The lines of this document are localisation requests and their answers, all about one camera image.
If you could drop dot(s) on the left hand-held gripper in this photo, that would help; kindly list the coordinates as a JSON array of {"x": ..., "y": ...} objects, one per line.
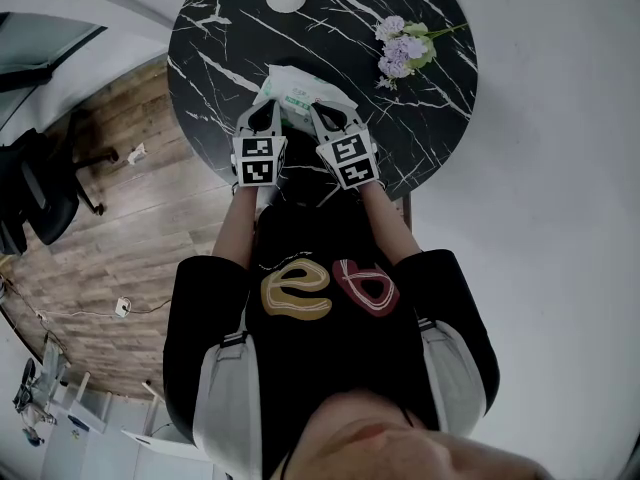
[{"x": 257, "y": 160}]

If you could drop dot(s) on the crumpled white paper scrap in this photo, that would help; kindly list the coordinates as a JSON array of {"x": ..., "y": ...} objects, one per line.
[{"x": 136, "y": 154}]

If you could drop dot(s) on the black framed window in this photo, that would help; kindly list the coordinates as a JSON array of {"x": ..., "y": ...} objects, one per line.
[{"x": 35, "y": 48}]

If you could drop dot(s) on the black office chair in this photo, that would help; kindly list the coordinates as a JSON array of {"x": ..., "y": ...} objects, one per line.
[{"x": 40, "y": 188}]

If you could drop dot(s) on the person's head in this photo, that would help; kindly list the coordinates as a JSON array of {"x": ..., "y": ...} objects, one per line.
[{"x": 400, "y": 443}]

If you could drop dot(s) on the person's left forearm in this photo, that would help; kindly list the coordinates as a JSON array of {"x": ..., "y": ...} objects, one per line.
[{"x": 237, "y": 223}]

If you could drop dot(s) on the white power adapter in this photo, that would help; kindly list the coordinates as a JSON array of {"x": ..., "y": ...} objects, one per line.
[{"x": 122, "y": 307}]

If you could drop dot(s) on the purple artificial flower sprig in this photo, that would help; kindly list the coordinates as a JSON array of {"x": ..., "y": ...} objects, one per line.
[{"x": 405, "y": 50}]

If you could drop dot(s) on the white wet wipe pack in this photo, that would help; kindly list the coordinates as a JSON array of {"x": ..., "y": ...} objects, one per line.
[{"x": 295, "y": 90}]

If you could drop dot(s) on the person's right forearm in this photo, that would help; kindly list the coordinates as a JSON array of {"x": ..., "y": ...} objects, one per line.
[{"x": 387, "y": 223}]

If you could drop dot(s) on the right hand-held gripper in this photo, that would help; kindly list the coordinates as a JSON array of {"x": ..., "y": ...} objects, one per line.
[{"x": 350, "y": 160}]

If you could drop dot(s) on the person's black printed shirt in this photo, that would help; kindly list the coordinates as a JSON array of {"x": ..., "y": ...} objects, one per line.
[{"x": 340, "y": 328}]

